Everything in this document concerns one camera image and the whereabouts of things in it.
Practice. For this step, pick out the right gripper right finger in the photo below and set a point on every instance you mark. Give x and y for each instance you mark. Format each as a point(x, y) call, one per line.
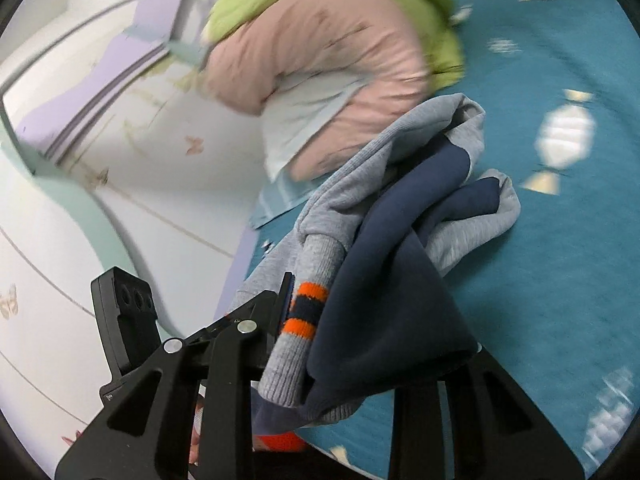
point(475, 422)

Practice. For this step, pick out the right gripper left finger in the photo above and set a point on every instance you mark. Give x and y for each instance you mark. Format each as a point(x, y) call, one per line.
point(145, 431)

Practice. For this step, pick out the grey navy orange-striped sweatshirt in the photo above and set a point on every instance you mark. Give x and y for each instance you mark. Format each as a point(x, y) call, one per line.
point(369, 253)

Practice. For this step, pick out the operator hand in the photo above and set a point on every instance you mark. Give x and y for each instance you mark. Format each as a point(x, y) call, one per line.
point(196, 431)

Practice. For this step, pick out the teal quilted bed cover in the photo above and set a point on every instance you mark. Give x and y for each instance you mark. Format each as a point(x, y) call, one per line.
point(555, 300)

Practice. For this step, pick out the light blue pillow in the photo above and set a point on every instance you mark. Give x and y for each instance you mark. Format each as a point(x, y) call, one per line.
point(300, 106)

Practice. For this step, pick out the pink and green folded duvet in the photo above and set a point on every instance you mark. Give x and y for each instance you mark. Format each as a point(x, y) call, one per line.
point(408, 47)

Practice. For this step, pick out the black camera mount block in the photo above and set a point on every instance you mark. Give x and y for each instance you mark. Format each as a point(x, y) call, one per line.
point(126, 319)

